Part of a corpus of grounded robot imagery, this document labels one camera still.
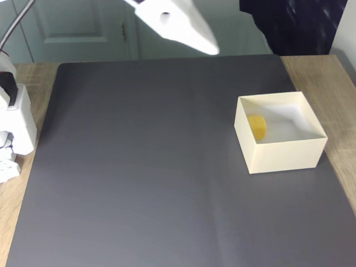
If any white open cardboard box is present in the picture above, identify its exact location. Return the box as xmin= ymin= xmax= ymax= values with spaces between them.
xmin=233 ymin=91 xmax=328 ymax=175

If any grey-green panelled door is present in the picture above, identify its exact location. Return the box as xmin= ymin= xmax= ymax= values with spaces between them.
xmin=27 ymin=0 xmax=140 ymax=61

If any black cloth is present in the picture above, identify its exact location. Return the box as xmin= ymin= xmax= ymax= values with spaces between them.
xmin=239 ymin=0 xmax=348 ymax=56

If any yellow cube block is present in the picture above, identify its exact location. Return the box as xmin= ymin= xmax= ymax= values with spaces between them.
xmin=247 ymin=115 xmax=268 ymax=141

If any dark grey table mat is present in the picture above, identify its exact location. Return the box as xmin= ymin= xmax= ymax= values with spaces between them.
xmin=5 ymin=54 xmax=356 ymax=267

